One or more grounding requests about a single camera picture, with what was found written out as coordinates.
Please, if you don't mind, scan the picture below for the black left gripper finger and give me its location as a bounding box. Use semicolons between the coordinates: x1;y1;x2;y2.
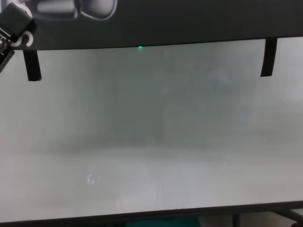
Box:
0;3;37;74

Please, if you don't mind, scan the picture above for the black AI robotics poster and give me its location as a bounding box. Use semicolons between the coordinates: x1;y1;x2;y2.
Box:
0;0;303;51

